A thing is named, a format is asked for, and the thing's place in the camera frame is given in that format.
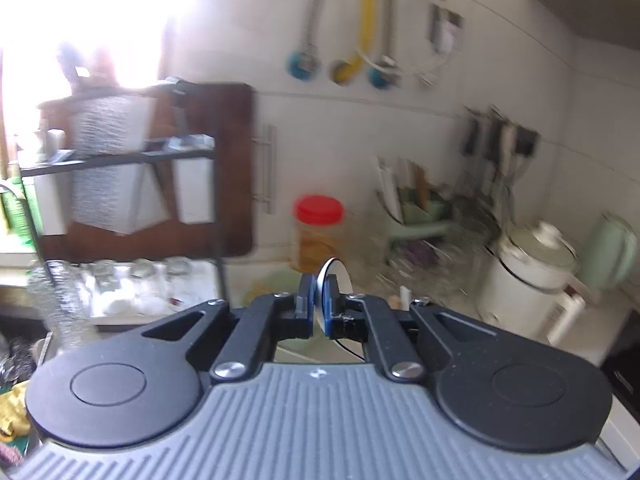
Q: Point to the purple cup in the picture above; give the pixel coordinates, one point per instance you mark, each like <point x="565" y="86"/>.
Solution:
<point x="420" y="252"/>

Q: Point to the green chopstick holder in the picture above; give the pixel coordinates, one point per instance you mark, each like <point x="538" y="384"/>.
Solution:
<point x="415" y="232"/>

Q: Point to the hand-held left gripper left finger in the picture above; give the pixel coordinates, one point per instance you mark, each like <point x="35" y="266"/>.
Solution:
<point x="305" y="310"/>

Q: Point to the green kettle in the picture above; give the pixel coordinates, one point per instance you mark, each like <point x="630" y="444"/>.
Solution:
<point x="607" y="255"/>

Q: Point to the white tray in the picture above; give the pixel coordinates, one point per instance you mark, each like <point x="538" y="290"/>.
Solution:
<point x="130" y="312"/>

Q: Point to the pink cloth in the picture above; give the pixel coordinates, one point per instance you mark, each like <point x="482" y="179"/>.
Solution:
<point x="7" y="457"/>

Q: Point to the green chopstick holder caddy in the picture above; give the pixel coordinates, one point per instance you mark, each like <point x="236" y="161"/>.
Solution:
<point x="387" y="190"/>

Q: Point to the white electric pot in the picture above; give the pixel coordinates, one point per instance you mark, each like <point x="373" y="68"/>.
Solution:
<point x="520" y="295"/>

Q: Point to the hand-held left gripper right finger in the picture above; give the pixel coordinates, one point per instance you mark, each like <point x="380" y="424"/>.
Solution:
<point x="331" y="310"/>

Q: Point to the hammered steel cleaver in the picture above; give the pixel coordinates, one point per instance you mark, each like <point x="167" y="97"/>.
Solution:
<point x="105" y="170"/>

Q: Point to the black cooktop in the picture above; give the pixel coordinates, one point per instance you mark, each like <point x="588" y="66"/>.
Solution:
<point x="622" y="365"/>

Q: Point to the brown cutting board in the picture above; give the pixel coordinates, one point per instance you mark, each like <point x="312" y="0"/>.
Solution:
<point x="230" y="160"/>

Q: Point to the yellow cloth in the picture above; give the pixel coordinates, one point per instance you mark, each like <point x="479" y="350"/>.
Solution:
<point x="12" y="410"/>

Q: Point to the red lid plastic jar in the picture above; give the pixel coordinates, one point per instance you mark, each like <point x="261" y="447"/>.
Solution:
<point x="317" y="230"/>

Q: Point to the green bottle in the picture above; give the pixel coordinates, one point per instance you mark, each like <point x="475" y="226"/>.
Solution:
<point x="17" y="210"/>

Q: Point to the white ceramic spoon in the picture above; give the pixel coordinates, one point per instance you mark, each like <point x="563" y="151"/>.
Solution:
<point x="336" y="272"/>

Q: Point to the window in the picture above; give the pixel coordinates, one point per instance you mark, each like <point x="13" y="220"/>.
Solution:
<point x="75" y="0"/>

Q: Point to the white blade knife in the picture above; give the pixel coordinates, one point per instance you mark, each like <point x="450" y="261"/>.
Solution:
<point x="192" y="190"/>

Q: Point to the white utensil holder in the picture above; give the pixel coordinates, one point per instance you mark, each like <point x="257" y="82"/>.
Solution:
<point x="50" y="200"/>

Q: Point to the clear drinking glass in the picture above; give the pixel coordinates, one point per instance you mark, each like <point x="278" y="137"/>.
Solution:
<point x="102" y="280"/>
<point x="140" y="280"/>
<point x="175" y="275"/>

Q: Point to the row of hanging kitchen utensils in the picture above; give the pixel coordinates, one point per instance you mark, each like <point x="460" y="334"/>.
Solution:
<point x="472" y="135"/>

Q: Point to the patterned glass mug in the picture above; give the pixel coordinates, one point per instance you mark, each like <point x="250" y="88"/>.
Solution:
<point x="57" y="300"/>

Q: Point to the black metal rack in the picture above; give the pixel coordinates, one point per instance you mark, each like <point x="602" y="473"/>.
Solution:
<point x="218" y="210"/>

